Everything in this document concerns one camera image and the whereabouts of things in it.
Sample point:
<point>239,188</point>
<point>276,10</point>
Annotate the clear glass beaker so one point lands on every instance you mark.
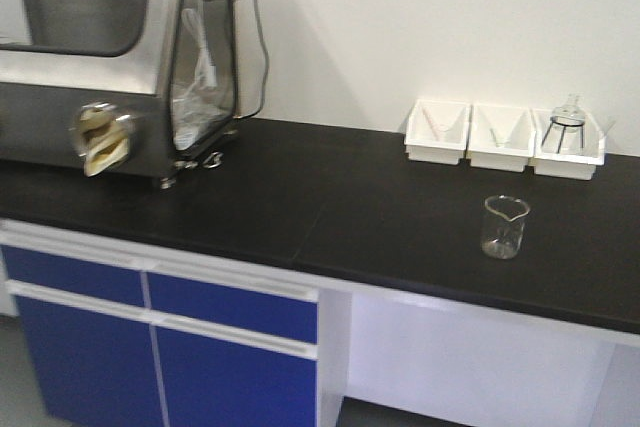
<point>503,226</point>

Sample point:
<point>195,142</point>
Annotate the white left storage bin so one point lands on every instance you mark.
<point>452,119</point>

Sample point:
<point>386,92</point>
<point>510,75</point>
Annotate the white storage bin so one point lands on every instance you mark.
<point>515,125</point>
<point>452,119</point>
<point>579,167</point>

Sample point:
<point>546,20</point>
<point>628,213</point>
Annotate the red-tipped pipette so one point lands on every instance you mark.
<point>432,125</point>

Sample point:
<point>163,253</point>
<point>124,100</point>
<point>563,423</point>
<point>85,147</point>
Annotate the green-tipped pipette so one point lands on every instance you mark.
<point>497,138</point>

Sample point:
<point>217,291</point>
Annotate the white middle storage bin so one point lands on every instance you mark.
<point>515,125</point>

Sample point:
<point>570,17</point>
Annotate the stainless steel glove box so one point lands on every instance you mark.
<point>140,87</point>

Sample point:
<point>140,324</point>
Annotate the white right storage bin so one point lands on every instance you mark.
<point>579,167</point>

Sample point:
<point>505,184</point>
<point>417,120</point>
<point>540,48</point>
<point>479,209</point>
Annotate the blue and white lab cabinet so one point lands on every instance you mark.
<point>125,334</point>

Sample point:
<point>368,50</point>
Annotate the clear glass flask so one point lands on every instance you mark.
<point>569,114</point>

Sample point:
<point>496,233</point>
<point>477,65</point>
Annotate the black wire tripod stand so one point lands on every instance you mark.
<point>563,140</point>

